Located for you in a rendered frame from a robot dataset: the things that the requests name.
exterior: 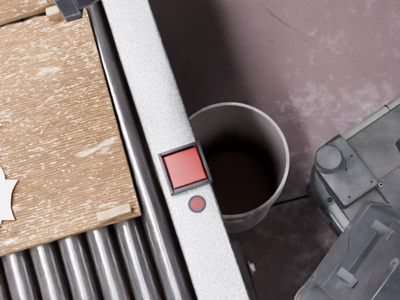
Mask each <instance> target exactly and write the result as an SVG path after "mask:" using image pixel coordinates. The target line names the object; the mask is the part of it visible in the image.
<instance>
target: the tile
mask: <svg viewBox="0 0 400 300"><path fill-rule="evenodd" d="M18 182H19V180H7V179H6V175H5V172H4V171H3V169H2V168H1V167H0V229H1V227H2V224H3V221H16V219H15V217H14V214H13V210H12V201H13V192H14V190H15V187H16V186H17V184H18Z"/></svg>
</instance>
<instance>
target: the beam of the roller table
mask: <svg viewBox="0 0 400 300"><path fill-rule="evenodd" d="M101 1H102V5H103V8H104V11H105V14H106V16H107V20H108V24H109V26H110V29H111V33H112V36H113V39H114V42H115V45H116V48H117V51H118V55H119V57H120V61H121V64H122V66H123V70H124V73H125V76H126V79H127V82H128V85H129V89H130V92H131V94H132V98H133V101H134V103H135V107H136V111H137V114H138V116H139V120H140V123H141V126H142V129H143V132H144V135H145V139H146V142H147V144H148V148H149V151H150V153H151V157H152V160H153V163H154V166H155V169H156V172H157V176H158V179H159V181H160V185H161V189H162V192H163V194H164V197H165V201H166V203H167V207H168V210H169V213H170V216H171V219H172V222H173V226H174V229H175V231H176V235H177V238H178V241H179V244H180V247H181V250H182V253H183V257H184V259H185V263H186V266H187V269H188V272H189V275H190V279H191V281H192V284H193V288H194V291H195V294H196V297H197V300H251V297H250V295H249V292H248V288H247V286H246V283H245V279H244V277H243V274H242V271H241V269H240V265H239V262H238V259H237V256H236V253H235V250H234V248H233V245H232V241H231V239H230V236H229V233H228V230H227V227H226V224H225V222H224V218H223V215H222V213H221V209H220V207H219V204H218V201H217V198H216V195H215V192H214V189H213V186H212V184H211V183H210V184H207V185H204V186H201V187H198V188H195V189H192V190H189V191H186V192H183V193H180V194H177V195H174V196H171V194H170V191H169V188H168V185H167V182H166V179H165V176H164V173H163V169H162V166H161V163H160V160H159V158H158V154H159V153H162V152H165V151H168V150H171V149H174V148H177V147H180V146H183V145H186V144H189V143H192V142H196V141H197V140H196V137H195V134H194V131H193V128H192V125H191V122H190V119H189V116H188V113H187V111H186V107H185V104H184V102H183V98H182V95H181V93H180V90H179V87H178V84H177V81H176V78H175V75H174V72H173V69H172V67H171V64H170V60H169V58H168V55H167V51H166V49H165V46H164V43H163V40H162V37H161V34H160V31H159V28H158V26H157V22H156V20H155V17H154V13H153V11H152V8H151V5H150V3H149V0H101ZM194 195H201V196H203V197H204V198H205V200H206V203H207V206H206V208H205V209H204V210H203V212H200V213H194V212H192V211H191V210H190V209H189V207H188V201H189V199H190V198H191V197H192V196H194Z"/></svg>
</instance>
